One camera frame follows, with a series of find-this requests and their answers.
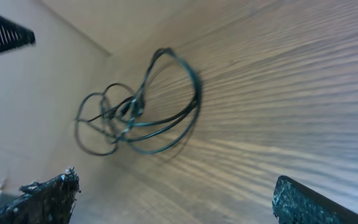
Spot black USB cable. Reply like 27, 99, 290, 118
73, 47, 203, 157

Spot cardboard wall panel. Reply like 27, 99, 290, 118
0, 0, 198, 187

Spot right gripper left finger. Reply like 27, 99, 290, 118
0, 167, 80, 224

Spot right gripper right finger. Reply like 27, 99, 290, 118
272, 175, 358, 224

